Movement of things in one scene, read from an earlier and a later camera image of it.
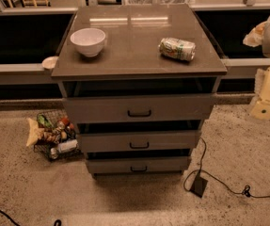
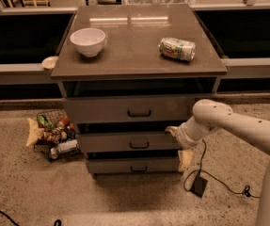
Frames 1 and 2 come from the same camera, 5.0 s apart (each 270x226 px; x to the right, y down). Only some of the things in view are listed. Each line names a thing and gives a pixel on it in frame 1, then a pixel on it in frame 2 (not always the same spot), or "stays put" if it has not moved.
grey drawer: (139, 140) stays put
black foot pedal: (198, 186) stays put
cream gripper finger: (254, 39) → (191, 136)
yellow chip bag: (37, 132) stays put
